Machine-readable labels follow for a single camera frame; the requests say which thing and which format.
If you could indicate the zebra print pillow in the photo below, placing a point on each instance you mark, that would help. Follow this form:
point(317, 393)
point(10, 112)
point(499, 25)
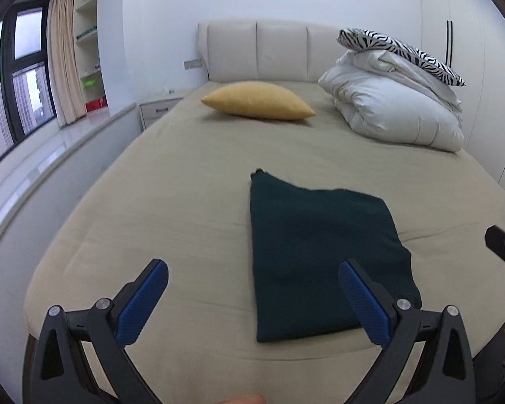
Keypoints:
point(404, 48)

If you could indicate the bed with beige sheet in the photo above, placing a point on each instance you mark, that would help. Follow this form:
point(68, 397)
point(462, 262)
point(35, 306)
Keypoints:
point(172, 202)

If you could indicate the person's left hand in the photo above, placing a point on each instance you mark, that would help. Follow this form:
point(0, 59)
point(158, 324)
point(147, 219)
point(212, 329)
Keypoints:
point(242, 399)

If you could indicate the dark green sweater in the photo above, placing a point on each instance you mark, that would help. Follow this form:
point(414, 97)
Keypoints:
point(320, 252)

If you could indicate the yellow pillow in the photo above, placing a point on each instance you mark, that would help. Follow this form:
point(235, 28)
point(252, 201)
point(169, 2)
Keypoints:
point(256, 101)

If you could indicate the white nightstand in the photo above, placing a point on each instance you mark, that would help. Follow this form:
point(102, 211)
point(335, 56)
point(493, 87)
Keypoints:
point(160, 111)

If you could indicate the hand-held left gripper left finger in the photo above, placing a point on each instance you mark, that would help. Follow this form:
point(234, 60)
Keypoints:
point(143, 303)

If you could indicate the black framed window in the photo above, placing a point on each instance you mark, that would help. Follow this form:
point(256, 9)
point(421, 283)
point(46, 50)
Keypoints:
point(23, 84)

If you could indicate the white folded duvet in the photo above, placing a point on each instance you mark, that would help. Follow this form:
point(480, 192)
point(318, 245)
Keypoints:
point(391, 109)

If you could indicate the beige curtain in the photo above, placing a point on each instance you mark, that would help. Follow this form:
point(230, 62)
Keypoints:
point(65, 59)

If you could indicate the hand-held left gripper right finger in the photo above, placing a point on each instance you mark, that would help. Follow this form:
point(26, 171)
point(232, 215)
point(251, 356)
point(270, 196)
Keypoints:
point(364, 303)

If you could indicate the white window bench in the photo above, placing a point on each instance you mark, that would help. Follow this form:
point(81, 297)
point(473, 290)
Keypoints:
point(46, 164)

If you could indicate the white wardrobe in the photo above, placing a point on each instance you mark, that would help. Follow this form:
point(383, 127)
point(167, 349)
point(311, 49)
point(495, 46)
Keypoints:
point(475, 71)

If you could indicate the cream padded headboard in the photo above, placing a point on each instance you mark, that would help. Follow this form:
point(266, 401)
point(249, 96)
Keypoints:
point(277, 50)

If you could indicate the green plastic item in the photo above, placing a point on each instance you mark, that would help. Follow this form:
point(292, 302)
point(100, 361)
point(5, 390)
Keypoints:
point(89, 81)

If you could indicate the wall socket panel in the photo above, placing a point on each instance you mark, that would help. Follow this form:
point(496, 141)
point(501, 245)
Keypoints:
point(192, 64)

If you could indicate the white wall shelf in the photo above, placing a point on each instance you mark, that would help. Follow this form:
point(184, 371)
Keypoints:
point(88, 42)

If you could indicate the red box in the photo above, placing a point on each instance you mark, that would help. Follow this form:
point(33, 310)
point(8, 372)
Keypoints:
point(96, 104)

